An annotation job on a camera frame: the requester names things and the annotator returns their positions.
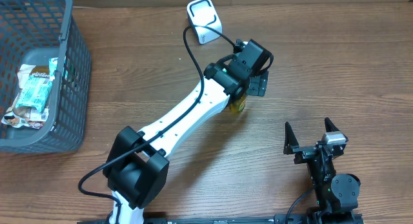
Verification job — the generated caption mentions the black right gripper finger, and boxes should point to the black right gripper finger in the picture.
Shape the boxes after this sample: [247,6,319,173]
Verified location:
[283,122,299,154]
[324,117,339,132]

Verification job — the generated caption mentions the yellow oil bottle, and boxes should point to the yellow oil bottle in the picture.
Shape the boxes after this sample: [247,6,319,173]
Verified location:
[230,95,248,114]

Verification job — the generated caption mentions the brown Pantree snack pouch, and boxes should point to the brown Pantree snack pouch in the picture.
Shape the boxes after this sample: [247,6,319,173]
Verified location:
[1,63,51,130]

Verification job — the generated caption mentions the teal tissue pack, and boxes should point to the teal tissue pack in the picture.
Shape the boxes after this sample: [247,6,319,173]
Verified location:
[15,57,59,112]

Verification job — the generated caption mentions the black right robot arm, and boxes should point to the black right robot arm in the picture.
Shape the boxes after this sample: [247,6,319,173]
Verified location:
[283,117,363,223]

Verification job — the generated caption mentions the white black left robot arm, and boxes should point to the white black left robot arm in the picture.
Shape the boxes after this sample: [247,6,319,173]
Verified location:
[103,40,274,223]

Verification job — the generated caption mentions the white barcode scanner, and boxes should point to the white barcode scanner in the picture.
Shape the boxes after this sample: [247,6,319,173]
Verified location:
[186,0,223,45]

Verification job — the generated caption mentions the grey plastic mesh basket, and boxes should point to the grey plastic mesh basket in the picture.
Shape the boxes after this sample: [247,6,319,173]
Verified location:
[1,0,92,153]

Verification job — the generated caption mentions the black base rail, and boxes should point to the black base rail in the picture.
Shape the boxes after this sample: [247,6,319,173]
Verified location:
[77,214,364,224]

